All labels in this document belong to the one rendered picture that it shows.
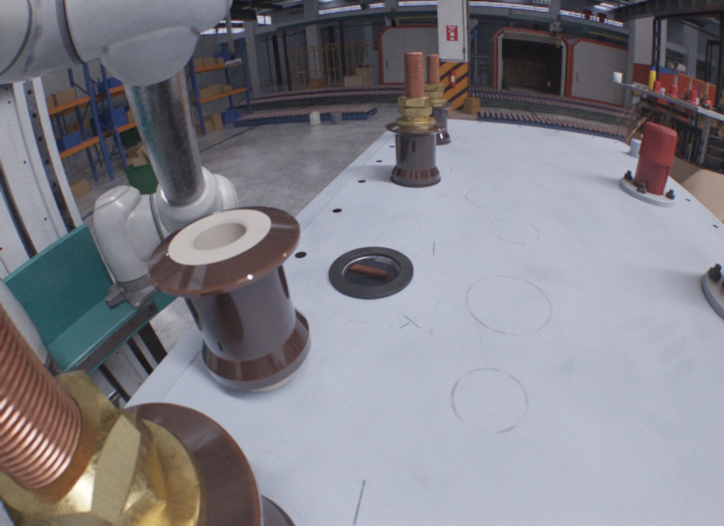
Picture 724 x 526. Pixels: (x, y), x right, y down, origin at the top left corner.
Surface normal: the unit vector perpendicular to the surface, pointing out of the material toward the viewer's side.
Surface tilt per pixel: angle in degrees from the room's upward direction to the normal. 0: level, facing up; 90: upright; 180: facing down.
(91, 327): 0
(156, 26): 143
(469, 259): 0
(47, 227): 90
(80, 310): 90
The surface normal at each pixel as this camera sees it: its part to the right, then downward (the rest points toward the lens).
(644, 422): -0.07, -0.84
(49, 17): 0.62, 0.57
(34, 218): 0.90, 0.18
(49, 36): 0.61, 0.72
